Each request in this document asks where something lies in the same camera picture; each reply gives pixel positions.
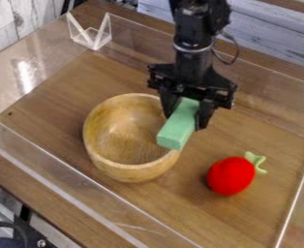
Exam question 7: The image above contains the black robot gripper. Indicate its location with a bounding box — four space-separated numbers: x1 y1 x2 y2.
147 48 238 131

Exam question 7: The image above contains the green rectangular block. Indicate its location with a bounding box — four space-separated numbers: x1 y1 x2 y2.
155 98 198 150

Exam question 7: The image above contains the brown wooden bowl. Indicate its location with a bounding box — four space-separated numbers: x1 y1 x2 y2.
82 93 181 183

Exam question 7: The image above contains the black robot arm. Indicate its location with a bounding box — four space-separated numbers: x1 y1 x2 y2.
147 0 238 130

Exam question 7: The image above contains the red plush strawberry toy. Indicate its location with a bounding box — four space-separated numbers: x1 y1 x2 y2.
205 151 267 196

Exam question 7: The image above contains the clear acrylic tray wall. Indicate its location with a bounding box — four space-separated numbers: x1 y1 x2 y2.
0 123 201 248

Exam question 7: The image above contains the black clamp with cable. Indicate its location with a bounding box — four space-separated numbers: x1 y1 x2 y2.
0 215 59 248

